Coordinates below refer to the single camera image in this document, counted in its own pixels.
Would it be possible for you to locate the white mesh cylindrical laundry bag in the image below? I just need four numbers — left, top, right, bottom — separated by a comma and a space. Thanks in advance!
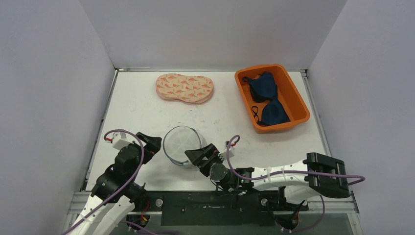
161, 125, 207, 171

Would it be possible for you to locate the pink carrot-print laundry bag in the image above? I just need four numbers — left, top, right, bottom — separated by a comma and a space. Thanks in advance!
155, 73, 214, 104

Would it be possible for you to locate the navy blue bra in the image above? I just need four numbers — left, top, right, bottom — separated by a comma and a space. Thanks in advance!
242, 71, 290, 126

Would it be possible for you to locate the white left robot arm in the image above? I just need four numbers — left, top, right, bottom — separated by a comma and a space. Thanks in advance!
64, 129, 162, 235

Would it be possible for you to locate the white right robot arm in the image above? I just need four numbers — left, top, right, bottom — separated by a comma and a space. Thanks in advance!
184, 144, 350, 210

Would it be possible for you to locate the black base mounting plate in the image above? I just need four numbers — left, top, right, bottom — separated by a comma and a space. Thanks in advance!
126, 190, 309, 226

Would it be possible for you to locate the orange plastic bin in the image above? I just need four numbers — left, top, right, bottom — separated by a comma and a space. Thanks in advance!
235, 64, 310, 134

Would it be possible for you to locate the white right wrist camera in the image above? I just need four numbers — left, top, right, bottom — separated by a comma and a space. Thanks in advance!
218, 141, 235, 161

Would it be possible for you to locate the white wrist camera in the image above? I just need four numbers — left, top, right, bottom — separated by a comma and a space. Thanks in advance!
218, 141, 235, 161
112, 130, 136, 150

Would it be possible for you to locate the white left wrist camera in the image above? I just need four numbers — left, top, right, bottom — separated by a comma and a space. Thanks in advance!
112, 130, 136, 150

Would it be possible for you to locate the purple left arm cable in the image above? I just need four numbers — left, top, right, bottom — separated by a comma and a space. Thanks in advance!
63, 129, 145, 235

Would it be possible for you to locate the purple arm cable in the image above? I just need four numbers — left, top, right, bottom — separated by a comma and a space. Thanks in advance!
226, 135, 366, 186
63, 129, 145, 235

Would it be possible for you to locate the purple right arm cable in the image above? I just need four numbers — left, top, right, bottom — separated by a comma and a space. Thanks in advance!
226, 135, 366, 186

